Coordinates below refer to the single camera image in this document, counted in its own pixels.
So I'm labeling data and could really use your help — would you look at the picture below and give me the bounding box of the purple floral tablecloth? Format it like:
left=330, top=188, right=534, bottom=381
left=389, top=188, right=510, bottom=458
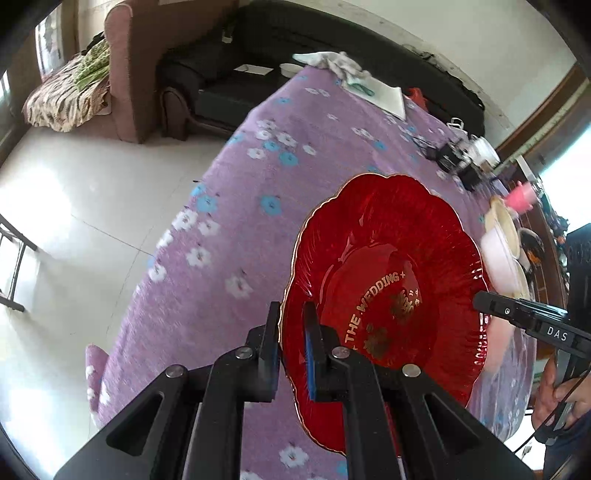
left=85, top=65, right=543, bottom=480

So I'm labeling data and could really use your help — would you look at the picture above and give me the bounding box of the large red scalloped plate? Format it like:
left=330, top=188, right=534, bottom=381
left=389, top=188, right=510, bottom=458
left=279, top=173, right=491, bottom=457

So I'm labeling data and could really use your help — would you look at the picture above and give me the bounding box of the white foam bowl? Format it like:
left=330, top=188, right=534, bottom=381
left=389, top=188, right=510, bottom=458
left=480, top=230, right=525, bottom=296

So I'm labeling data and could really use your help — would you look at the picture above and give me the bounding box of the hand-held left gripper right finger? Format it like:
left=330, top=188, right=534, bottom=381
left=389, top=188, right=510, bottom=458
left=302, top=301, right=539, bottom=480

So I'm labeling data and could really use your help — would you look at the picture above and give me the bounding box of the white crumpled cloth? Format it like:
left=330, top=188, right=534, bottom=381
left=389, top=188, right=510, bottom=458
left=293, top=51, right=370, bottom=83

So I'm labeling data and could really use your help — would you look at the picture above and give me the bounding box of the person's right hand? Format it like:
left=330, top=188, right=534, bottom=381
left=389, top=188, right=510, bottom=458
left=531, top=355, right=591, bottom=432

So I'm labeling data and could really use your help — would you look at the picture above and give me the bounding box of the brown patterned blanket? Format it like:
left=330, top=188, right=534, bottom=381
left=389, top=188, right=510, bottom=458
left=22, top=39, right=112, bottom=132

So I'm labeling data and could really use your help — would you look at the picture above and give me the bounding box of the black sofa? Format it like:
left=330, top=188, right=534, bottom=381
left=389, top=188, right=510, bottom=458
left=157, top=0, right=485, bottom=141

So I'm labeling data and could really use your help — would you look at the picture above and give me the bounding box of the white plastic cup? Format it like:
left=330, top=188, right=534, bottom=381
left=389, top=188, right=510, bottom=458
left=468, top=136, right=502, bottom=167

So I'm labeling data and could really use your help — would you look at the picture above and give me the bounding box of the black metal chair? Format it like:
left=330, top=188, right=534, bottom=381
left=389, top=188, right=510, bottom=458
left=0, top=212, right=38, bottom=312

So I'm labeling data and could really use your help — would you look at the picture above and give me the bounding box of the pink sleeved thermos bottle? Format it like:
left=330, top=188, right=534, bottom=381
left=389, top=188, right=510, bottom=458
left=505, top=180, right=541, bottom=213

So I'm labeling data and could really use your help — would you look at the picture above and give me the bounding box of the brown armchair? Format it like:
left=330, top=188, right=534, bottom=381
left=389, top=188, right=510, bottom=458
left=104, top=0, right=241, bottom=144

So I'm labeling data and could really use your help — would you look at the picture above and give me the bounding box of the black orange white scarf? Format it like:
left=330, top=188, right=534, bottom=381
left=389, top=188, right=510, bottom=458
left=519, top=228, right=546, bottom=271

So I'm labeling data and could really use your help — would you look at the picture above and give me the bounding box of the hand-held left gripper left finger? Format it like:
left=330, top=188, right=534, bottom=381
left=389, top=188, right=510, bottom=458
left=54, top=301, right=283, bottom=480

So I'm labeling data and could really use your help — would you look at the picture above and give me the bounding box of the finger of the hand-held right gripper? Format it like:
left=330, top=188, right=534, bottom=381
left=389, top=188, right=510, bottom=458
left=473, top=291, right=570, bottom=330

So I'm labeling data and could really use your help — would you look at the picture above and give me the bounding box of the person's jeans leg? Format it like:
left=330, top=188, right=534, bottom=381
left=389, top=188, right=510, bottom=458
left=542, top=418, right=591, bottom=480

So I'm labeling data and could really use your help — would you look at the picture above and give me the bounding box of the cream ribbed bowl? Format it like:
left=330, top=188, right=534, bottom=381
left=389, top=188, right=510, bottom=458
left=484, top=196, right=519, bottom=259

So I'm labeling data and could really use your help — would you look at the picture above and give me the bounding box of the white cloth and paper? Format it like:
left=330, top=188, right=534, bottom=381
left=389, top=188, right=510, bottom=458
left=344, top=76, right=407, bottom=116

